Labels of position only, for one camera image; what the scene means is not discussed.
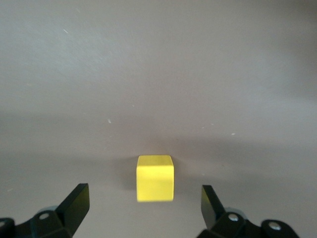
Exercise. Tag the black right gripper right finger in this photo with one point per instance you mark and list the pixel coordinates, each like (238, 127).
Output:
(210, 210)

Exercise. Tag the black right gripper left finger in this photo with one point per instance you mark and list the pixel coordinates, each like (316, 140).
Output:
(74, 205)

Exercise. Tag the yellow cube block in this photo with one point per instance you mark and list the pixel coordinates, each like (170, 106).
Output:
(154, 181)

